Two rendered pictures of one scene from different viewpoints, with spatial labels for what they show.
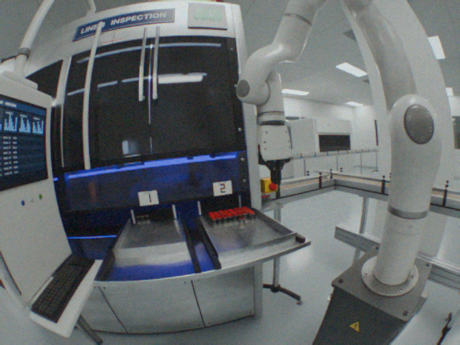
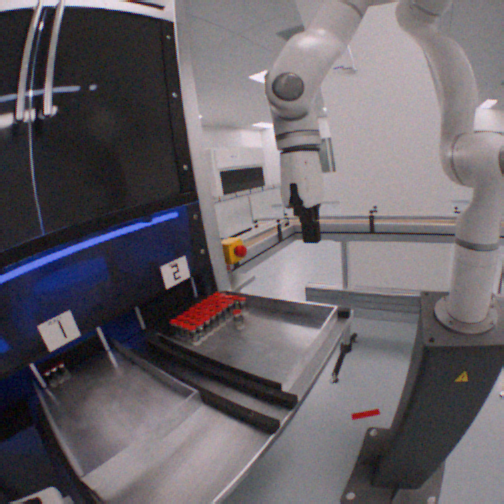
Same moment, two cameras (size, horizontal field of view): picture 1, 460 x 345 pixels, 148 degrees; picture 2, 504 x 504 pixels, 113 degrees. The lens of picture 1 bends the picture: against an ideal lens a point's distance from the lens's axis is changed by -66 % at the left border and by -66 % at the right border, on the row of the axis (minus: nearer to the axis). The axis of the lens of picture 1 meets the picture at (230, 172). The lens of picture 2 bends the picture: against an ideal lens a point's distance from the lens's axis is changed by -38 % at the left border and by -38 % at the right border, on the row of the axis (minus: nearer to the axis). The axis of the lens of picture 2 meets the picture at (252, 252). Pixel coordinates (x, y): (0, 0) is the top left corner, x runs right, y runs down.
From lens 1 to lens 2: 32 cm
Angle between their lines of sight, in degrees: 35
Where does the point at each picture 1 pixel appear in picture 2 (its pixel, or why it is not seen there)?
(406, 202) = (487, 234)
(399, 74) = (469, 106)
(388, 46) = (466, 78)
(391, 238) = (474, 274)
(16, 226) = not seen: outside the picture
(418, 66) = (400, 77)
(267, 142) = (308, 178)
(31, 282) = not seen: outside the picture
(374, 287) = (468, 330)
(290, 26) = (344, 15)
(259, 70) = (321, 64)
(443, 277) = not seen: hidden behind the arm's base
